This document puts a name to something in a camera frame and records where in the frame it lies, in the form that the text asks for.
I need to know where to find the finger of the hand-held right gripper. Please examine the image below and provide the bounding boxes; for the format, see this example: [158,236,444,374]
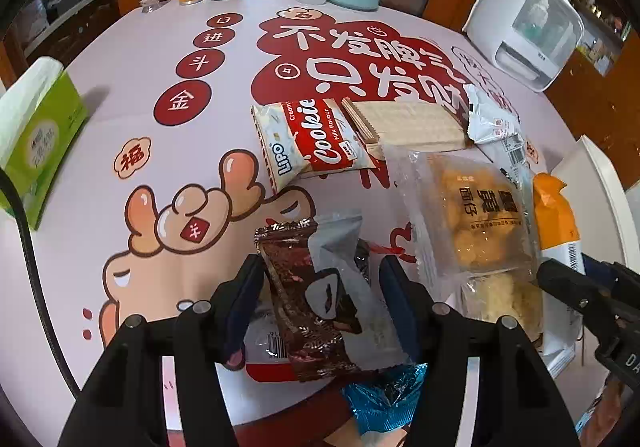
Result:
[585,254,640,303]
[537,258,628,324]

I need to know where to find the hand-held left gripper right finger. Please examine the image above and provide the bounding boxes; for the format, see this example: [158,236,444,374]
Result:
[377,257,581,447]

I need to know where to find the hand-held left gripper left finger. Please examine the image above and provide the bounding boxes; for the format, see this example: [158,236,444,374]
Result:
[57,254,266,447]

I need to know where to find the clear pale pastry packet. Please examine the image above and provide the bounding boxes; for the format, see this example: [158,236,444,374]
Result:
[457,267,546,353]

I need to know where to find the brown white snack packet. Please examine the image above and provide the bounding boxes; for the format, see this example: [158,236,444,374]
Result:
[254,211,411,384]

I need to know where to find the white plastic tray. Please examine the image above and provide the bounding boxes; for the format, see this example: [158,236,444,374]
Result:
[550,134,640,273]

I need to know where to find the clear brown pastry packet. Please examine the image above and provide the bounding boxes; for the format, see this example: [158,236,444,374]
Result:
[382,144,543,278]

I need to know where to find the red white snack packet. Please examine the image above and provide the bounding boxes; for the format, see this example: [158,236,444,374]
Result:
[240,287,301,383]

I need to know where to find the orange white snack packet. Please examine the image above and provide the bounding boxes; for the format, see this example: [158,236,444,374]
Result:
[530,172,587,378]

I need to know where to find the blue foil packet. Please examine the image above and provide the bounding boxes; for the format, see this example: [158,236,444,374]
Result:
[342,362,431,433]

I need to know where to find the wooden cabinet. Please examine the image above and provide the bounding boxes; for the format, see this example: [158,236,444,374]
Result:
[542,0,640,188]

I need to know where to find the red white cookie packet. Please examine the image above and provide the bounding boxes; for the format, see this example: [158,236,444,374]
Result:
[250,98,386,195]

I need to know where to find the open wafer pack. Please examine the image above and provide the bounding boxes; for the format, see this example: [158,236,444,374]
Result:
[341,83,533,162]

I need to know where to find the white countertop sterilizer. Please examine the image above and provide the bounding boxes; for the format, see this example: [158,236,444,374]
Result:
[462,0,586,92]

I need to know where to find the green tissue box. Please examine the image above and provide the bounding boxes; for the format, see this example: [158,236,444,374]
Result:
[0,57,90,232]

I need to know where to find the black cable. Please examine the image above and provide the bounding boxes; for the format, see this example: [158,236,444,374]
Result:
[0,169,81,395]

